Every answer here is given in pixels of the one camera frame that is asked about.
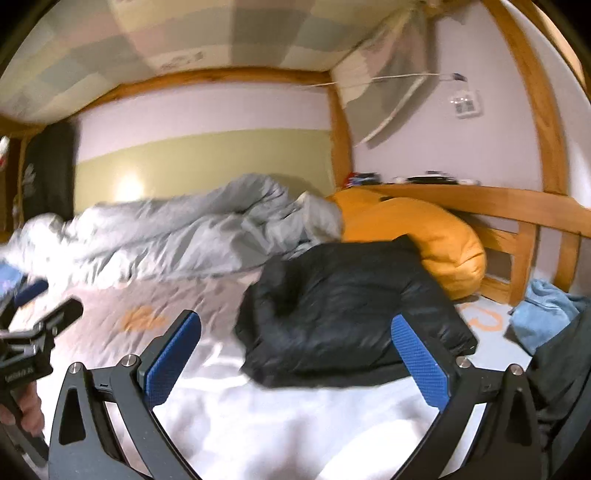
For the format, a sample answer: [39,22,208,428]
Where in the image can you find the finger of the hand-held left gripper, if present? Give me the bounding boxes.
[27,298,85,341]
[14,278,50,308]

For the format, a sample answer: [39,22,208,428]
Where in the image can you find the light grey-blue duvet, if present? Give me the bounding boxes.
[0,173,345,289]

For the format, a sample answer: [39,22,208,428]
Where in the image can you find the dark grey cloth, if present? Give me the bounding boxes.
[526,309,591,467]

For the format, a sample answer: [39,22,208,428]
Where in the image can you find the blue pillow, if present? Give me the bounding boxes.
[0,261,26,301]

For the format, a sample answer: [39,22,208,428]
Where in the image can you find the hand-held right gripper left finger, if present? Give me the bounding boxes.
[48,310,204,480]

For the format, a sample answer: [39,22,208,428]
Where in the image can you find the pale hanging cloth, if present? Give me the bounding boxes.
[330,9,437,148]

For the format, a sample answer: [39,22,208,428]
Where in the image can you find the black flat device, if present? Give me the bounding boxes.
[406,172,458,184]

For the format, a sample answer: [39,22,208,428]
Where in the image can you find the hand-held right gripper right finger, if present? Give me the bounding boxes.
[390,314,542,480]

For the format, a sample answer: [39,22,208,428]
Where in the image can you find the grey printed bed sheet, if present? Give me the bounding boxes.
[0,268,555,480]

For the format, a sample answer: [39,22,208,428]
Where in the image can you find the wooden bunk bed frame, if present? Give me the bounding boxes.
[0,0,591,308]

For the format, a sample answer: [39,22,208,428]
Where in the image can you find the black quilted down jacket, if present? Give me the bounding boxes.
[235,235,478,388]

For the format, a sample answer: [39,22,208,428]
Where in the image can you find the person's left hand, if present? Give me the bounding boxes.
[0,382,45,437]

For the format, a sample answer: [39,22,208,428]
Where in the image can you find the black hanging bag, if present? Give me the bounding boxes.
[21,122,77,220]

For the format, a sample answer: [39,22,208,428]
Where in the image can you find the light blue garment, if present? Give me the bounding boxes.
[505,278,589,356]

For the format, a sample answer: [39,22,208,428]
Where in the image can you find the yellow plush pillow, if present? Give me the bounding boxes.
[325,188,486,303]

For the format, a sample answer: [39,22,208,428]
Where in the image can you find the pastel checkered canopy cloth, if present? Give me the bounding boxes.
[0,0,416,125]

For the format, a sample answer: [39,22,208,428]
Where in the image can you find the white cord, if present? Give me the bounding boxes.
[302,71,455,89]

